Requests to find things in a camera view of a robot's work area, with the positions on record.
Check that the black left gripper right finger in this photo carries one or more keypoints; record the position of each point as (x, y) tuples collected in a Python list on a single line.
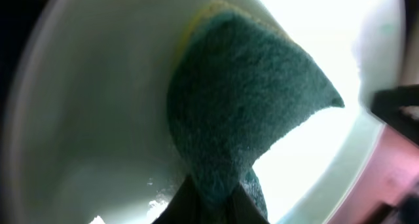
[(241, 209)]

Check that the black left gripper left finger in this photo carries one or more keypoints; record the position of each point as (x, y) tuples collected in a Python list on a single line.
[(186, 207)]

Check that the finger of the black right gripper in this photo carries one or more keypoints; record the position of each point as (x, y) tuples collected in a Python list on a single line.
[(398, 107)]

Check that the mint green plate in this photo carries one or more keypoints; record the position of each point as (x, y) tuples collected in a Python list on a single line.
[(86, 139)]

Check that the green yellow sponge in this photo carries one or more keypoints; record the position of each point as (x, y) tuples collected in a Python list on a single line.
[(239, 86)]

